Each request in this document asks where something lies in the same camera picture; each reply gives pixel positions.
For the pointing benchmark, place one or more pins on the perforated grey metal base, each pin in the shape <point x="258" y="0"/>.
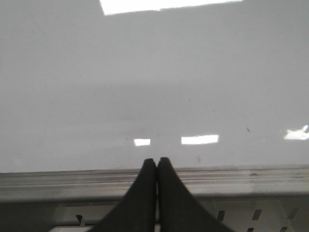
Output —
<point x="262" y="214"/>

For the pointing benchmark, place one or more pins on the white whiteboard with aluminium frame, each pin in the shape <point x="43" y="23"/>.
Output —
<point x="89" y="89"/>

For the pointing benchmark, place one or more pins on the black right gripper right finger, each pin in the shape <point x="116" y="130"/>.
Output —
<point x="179" y="211"/>

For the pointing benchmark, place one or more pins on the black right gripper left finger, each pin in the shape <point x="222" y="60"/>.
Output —
<point x="137" y="209"/>

